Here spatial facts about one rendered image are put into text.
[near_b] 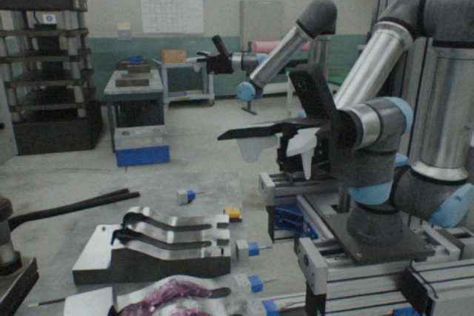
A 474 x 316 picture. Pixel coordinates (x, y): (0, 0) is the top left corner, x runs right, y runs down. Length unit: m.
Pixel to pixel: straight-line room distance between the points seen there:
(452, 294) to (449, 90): 0.53
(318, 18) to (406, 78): 0.40
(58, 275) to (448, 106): 1.24
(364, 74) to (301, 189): 0.75
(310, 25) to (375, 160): 0.79
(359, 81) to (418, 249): 0.49
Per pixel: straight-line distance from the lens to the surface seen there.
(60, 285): 1.37
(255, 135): 0.54
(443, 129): 0.89
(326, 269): 1.03
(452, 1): 0.86
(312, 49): 1.51
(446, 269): 1.20
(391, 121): 0.66
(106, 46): 7.44
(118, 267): 1.27
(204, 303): 1.08
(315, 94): 0.54
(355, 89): 0.81
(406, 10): 0.90
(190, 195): 1.70
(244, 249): 1.31
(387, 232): 1.05
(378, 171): 0.68
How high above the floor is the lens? 1.61
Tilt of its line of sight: 19 degrees down
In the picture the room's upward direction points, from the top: straight up
